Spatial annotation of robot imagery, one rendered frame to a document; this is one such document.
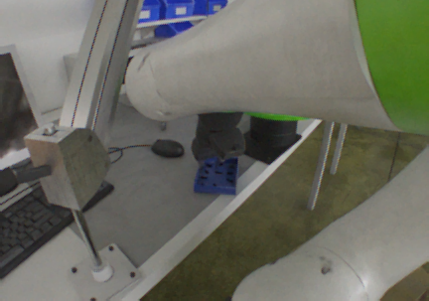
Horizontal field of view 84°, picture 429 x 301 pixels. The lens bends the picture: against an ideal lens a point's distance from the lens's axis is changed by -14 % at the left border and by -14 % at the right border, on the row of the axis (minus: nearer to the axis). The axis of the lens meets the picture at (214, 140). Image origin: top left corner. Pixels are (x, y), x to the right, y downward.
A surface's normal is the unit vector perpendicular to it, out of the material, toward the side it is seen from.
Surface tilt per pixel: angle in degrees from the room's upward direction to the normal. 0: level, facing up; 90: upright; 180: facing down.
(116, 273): 0
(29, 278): 0
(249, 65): 100
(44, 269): 0
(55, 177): 90
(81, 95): 50
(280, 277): 12
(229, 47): 84
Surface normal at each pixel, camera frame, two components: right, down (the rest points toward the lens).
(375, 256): -0.74, 0.29
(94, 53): -0.18, -0.19
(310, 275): -0.05, -0.90
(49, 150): -0.22, 0.47
